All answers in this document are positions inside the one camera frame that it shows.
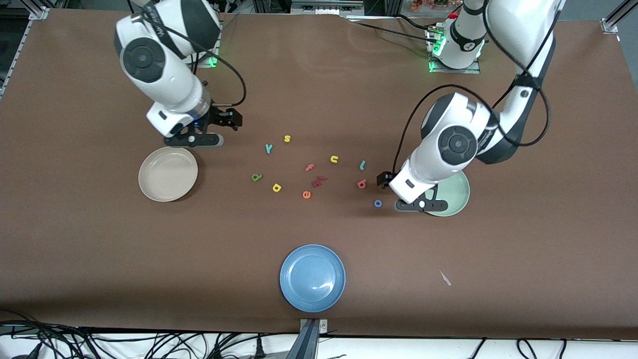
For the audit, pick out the pink letter a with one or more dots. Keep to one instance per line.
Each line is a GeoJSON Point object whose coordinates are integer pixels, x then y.
{"type": "Point", "coordinates": [359, 185]}

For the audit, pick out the blue plate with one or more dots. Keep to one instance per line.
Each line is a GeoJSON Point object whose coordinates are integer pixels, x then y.
{"type": "Point", "coordinates": [312, 278]}

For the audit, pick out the pale green plate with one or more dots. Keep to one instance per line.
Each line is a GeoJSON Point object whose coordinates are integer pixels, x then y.
{"type": "Point", "coordinates": [456, 194]}

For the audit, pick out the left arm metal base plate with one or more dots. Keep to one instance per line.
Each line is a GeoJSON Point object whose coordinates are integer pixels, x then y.
{"type": "Point", "coordinates": [456, 71]}

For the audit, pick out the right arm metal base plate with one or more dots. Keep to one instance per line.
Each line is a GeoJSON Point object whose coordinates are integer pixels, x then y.
{"type": "Point", "coordinates": [217, 40]}

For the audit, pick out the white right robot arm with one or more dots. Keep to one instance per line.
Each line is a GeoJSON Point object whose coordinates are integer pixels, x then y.
{"type": "Point", "coordinates": [159, 60]}

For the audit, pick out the grey metal camera post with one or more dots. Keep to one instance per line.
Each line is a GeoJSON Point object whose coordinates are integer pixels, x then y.
{"type": "Point", "coordinates": [309, 344]}

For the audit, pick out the white paper sliver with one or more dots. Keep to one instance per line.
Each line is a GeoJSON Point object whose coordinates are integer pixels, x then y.
{"type": "Point", "coordinates": [445, 278]}

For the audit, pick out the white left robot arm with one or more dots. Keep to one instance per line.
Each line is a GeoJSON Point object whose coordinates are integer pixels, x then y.
{"type": "Point", "coordinates": [448, 144]}

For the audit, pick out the aluminium frame rail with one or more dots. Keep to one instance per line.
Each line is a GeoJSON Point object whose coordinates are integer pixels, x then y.
{"type": "Point", "coordinates": [39, 14]}
{"type": "Point", "coordinates": [610, 26]}

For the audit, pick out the beige brown plate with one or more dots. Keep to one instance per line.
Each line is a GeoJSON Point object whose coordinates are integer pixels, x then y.
{"type": "Point", "coordinates": [168, 173]}

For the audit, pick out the brown table cover sheet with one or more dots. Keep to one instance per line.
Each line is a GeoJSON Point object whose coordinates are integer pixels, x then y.
{"type": "Point", "coordinates": [99, 249]}

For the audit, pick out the aluminium frame bar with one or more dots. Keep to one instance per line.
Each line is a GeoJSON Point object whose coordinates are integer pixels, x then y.
{"type": "Point", "coordinates": [324, 9]}

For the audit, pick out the orange flower decoration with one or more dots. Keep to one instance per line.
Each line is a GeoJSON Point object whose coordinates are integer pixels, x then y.
{"type": "Point", "coordinates": [428, 4]}

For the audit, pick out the black power plug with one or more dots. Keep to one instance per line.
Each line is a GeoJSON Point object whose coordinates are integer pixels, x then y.
{"type": "Point", "coordinates": [259, 351]}

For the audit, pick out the teal letter y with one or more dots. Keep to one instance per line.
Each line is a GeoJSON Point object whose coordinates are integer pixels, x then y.
{"type": "Point", "coordinates": [268, 149]}

